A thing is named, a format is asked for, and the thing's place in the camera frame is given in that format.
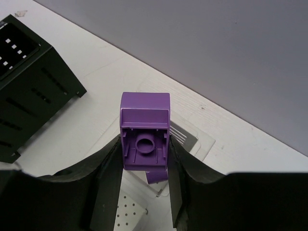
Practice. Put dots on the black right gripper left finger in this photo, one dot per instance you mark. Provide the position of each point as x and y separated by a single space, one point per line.
82 197

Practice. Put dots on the black slotted container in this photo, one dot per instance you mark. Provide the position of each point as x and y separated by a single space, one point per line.
35 83

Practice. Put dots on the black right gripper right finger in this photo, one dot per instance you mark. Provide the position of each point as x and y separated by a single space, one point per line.
203 199

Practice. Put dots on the white slotted container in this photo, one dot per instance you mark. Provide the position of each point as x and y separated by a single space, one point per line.
144 203

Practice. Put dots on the purple curved lego brick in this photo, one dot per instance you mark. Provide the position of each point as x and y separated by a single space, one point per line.
145 130

